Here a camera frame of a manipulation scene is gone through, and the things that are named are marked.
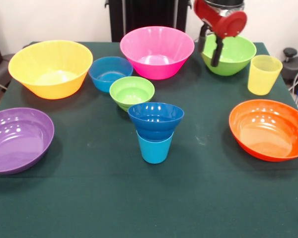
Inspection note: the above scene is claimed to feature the large yellow plastic bowl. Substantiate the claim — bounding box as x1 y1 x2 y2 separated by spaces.
8 40 94 100

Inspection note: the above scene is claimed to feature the black knob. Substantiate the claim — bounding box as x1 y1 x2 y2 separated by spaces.
283 48 298 62

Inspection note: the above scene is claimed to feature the shallow orange plastic bowl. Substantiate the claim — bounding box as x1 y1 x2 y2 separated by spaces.
228 99 298 163

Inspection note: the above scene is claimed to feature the translucent yellow plastic cup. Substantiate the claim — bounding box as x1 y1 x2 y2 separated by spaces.
247 55 283 96

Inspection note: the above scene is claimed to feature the small dark blue bowl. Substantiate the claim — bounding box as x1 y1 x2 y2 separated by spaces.
127 102 185 142

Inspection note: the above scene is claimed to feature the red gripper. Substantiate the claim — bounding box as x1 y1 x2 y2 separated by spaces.
193 0 248 67

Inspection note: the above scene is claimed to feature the large pink plastic bowl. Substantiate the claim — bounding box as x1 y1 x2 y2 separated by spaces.
119 26 195 80

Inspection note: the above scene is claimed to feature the dark green tablecloth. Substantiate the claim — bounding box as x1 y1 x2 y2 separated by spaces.
0 41 298 238

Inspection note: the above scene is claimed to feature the large green plastic bowl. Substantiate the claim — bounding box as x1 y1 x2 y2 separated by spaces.
200 34 257 76

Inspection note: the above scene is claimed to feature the light blue plastic cup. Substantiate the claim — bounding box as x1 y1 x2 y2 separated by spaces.
136 130 174 164

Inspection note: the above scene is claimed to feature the black round base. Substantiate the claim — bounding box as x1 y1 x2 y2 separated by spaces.
280 55 298 87

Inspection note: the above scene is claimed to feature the small green plastic bowl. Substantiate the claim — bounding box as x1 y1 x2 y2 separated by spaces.
109 76 155 112

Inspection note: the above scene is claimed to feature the shallow purple plastic bowl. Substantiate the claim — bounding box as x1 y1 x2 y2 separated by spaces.
0 107 55 175

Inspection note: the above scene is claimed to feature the translucent light blue bowl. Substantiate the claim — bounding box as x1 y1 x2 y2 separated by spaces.
88 56 134 93

